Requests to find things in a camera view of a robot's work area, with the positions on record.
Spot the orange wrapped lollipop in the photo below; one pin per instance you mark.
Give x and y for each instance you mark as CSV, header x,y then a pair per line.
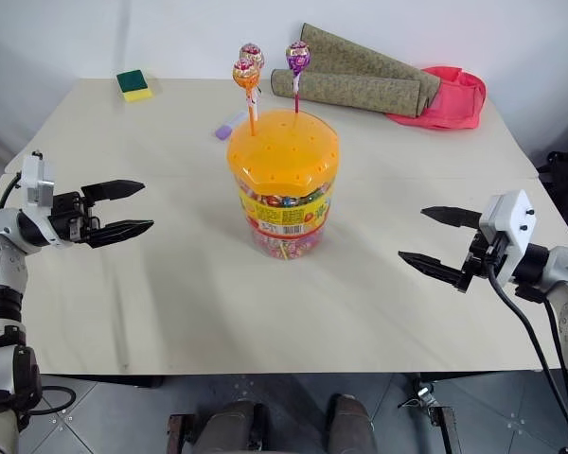
x,y
245,74

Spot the rolled green patterned mat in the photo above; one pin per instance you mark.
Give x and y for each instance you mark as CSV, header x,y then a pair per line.
x,y
350,92
360,59

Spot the orange-lidded lollipop jar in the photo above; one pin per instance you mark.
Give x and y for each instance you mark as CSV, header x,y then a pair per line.
x,y
284,151

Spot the red cloth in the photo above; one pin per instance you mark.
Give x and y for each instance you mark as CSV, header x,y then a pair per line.
x,y
459,104

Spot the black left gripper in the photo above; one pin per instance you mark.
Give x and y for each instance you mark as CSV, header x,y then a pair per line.
x,y
71,217

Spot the green and yellow sponge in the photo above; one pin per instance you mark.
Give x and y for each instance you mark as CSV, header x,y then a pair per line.
x,y
132,81

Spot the purple wrapped lollipop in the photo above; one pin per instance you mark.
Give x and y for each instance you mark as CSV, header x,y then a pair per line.
x,y
297,57

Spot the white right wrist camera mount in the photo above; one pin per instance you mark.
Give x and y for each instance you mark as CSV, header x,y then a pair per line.
x,y
513,222

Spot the pink wrapped lollipop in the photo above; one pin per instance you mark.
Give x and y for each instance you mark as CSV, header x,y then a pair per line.
x,y
253,53

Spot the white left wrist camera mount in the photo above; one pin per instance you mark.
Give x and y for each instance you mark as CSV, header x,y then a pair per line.
x,y
35,184

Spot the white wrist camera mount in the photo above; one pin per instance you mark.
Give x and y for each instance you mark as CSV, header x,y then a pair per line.
x,y
513,222
35,184

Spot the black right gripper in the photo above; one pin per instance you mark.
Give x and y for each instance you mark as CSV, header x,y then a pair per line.
x,y
478,265

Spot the dark rounded shape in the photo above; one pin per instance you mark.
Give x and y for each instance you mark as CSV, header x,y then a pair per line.
x,y
352,425
229,428

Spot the brown metal bracket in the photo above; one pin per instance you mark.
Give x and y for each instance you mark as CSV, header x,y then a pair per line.
x,y
445,428
179,432

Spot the purple and white eraser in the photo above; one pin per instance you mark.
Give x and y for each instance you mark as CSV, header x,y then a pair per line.
x,y
227,127

